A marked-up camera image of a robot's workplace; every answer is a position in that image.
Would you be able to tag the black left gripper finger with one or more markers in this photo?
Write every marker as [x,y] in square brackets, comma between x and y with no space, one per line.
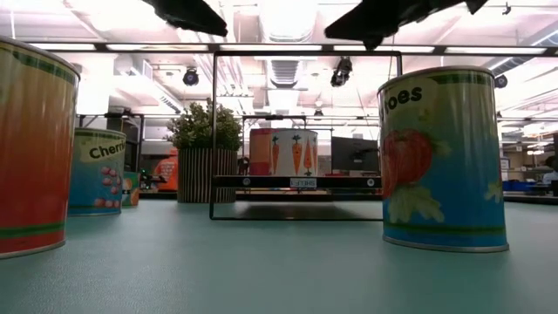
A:
[192,15]

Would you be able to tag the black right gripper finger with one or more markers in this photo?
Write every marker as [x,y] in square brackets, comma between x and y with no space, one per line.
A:
[383,17]

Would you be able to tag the carrot print tin can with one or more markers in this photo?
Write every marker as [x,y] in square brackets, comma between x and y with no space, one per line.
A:
[287,150]

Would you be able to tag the tomatoes label tin can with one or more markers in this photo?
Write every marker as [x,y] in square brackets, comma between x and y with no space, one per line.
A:
[457,174]

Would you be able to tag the cherries label tin can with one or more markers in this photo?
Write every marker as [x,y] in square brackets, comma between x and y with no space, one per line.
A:
[96,174]

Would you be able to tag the black crossbar with light strips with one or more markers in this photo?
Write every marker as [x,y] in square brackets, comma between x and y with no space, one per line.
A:
[213,47]

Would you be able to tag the black ceiling spotlight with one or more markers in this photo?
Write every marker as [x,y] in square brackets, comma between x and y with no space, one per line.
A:
[501,81]
[190,77]

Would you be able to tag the black computer monitor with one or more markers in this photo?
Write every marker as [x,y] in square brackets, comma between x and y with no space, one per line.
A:
[353,152]

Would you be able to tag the person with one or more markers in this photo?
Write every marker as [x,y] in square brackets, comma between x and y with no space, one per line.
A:
[551,176]
[168,172]

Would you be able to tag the potted artificial plant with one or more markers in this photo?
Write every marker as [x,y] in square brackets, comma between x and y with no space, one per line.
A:
[205,174]

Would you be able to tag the blue storage bins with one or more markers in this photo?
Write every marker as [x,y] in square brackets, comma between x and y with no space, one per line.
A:
[521,186]

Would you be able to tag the green table mat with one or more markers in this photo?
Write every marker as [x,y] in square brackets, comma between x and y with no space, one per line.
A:
[279,270]

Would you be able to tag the black ceiling camera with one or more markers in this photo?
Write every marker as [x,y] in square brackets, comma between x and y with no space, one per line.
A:
[342,72]

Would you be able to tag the wooden shelf with black frame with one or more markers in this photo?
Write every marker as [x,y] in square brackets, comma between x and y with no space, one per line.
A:
[340,182]

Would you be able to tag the black metal rig frame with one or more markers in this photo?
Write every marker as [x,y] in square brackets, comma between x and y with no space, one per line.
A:
[532,199]

